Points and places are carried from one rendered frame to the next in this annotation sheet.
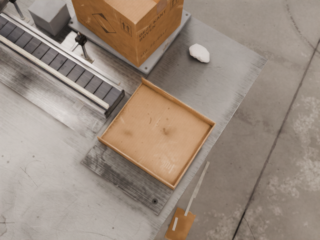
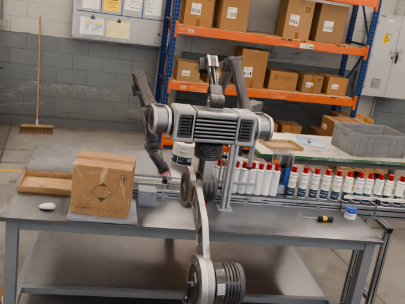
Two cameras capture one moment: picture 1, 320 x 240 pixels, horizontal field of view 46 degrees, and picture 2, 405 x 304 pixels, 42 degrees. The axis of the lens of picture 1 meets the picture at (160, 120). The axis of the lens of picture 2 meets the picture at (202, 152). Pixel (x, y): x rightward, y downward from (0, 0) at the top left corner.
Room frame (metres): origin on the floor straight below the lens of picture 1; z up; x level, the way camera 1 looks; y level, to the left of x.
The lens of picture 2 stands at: (3.15, -1.22, 2.04)
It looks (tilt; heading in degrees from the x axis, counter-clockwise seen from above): 17 degrees down; 139
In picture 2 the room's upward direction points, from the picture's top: 8 degrees clockwise
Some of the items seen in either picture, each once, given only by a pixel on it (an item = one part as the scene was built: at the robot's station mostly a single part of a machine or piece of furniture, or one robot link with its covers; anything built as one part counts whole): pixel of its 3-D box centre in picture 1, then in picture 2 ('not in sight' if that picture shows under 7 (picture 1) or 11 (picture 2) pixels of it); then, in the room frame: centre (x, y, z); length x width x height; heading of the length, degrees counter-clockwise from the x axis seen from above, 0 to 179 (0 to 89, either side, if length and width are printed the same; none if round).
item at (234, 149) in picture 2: not in sight; (232, 155); (1.03, 0.84, 1.16); 0.04 x 0.04 x 0.67; 60
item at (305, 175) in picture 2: not in sight; (303, 182); (1.16, 1.36, 0.98); 0.05 x 0.05 x 0.20
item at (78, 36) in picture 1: (79, 51); not in sight; (0.64, 0.29, 0.91); 0.07 x 0.03 x 0.16; 150
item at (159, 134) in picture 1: (157, 131); (47, 182); (0.39, 0.01, 0.85); 0.30 x 0.26 x 0.04; 60
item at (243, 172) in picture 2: not in sight; (243, 177); (0.97, 1.01, 0.98); 0.05 x 0.05 x 0.20
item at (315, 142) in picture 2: not in sight; (310, 141); (0.03, 2.81, 0.81); 0.32 x 0.24 x 0.01; 142
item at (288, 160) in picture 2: not in sight; (279, 171); (1.02, 1.28, 1.01); 0.14 x 0.13 x 0.26; 60
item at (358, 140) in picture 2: not in sight; (369, 140); (0.40, 3.21, 0.91); 0.60 x 0.40 x 0.22; 70
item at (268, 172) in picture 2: not in sight; (267, 179); (1.04, 1.15, 0.98); 0.05 x 0.05 x 0.20
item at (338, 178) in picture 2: not in sight; (336, 185); (1.28, 1.56, 0.98); 0.05 x 0.05 x 0.20
